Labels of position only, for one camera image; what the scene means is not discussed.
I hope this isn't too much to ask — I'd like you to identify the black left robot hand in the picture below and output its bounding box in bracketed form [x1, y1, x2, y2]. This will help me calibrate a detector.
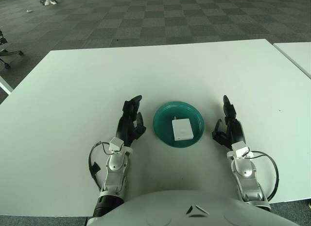
[115, 95, 147, 148]

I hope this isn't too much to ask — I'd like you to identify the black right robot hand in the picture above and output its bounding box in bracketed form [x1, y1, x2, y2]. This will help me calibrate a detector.
[211, 95, 246, 150]

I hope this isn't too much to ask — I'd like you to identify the white charger block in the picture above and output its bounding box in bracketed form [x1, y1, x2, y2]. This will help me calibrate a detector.
[172, 116, 194, 141]

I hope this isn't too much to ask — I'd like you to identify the teal round plate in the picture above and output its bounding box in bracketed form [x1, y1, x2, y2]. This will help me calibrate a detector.
[153, 101, 205, 149]

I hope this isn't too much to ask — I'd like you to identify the grey robot torso shell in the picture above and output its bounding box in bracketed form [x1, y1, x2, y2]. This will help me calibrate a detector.
[86, 190, 311, 226]

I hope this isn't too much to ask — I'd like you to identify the grey office chair base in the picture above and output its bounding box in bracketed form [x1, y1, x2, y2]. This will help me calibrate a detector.
[0, 29, 24, 70]

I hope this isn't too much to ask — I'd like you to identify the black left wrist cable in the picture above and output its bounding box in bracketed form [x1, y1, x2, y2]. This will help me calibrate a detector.
[88, 141, 115, 190]

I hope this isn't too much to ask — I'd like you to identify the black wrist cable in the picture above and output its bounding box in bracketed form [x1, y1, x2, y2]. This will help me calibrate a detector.
[250, 151, 279, 202]
[88, 141, 115, 190]

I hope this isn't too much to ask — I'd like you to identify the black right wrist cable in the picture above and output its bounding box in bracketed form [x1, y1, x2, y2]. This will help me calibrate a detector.
[250, 151, 279, 202]

